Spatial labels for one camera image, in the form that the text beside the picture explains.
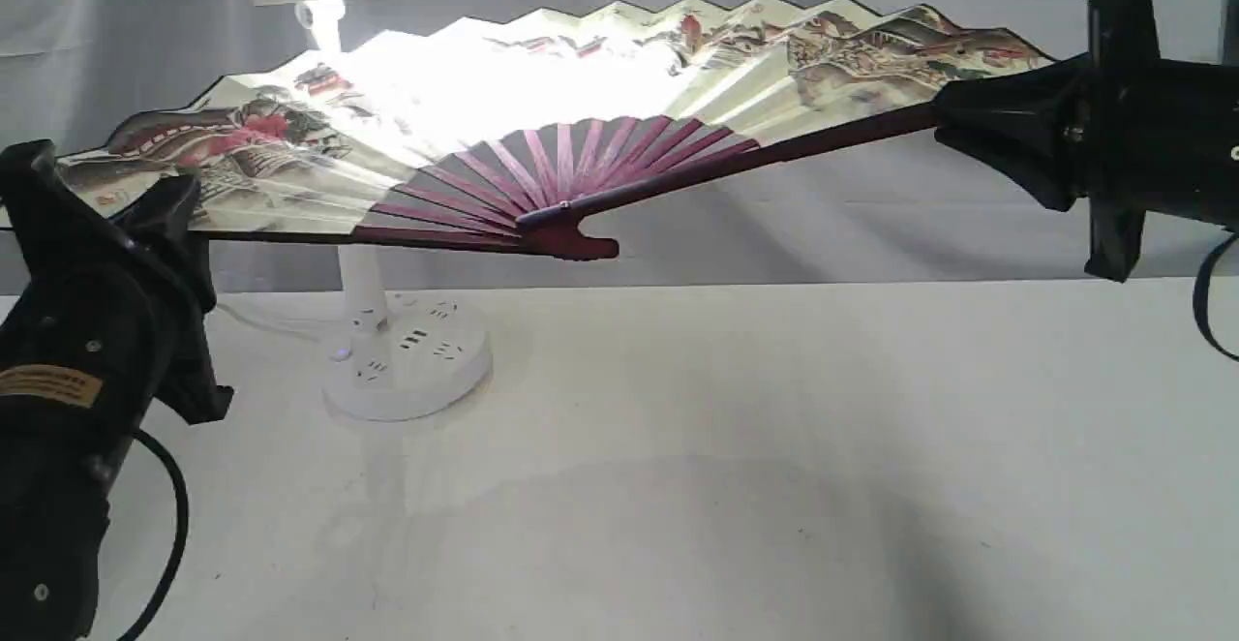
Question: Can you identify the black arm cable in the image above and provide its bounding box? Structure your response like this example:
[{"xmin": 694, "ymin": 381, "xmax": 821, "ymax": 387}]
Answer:
[
  {"xmin": 1192, "ymin": 229, "xmax": 1239, "ymax": 363},
  {"xmin": 116, "ymin": 428, "xmax": 191, "ymax": 641}
]

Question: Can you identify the white desk lamp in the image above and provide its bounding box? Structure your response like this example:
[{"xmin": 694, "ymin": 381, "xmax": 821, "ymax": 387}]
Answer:
[{"xmin": 252, "ymin": 0, "xmax": 493, "ymax": 423}]

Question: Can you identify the painted paper folding fan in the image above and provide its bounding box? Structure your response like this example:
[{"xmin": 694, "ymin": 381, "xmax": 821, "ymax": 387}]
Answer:
[{"xmin": 59, "ymin": 0, "xmax": 1053, "ymax": 260}]

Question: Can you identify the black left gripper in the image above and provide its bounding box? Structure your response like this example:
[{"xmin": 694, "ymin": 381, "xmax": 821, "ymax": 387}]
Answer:
[{"xmin": 1, "ymin": 139, "xmax": 233, "ymax": 640}]

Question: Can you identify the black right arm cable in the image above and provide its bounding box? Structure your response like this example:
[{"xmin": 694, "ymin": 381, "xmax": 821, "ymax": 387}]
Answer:
[{"xmin": 1192, "ymin": 229, "xmax": 1239, "ymax": 363}]

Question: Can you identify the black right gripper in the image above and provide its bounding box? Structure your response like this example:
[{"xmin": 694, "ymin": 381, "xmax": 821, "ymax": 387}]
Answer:
[{"xmin": 932, "ymin": 0, "xmax": 1238, "ymax": 281}]

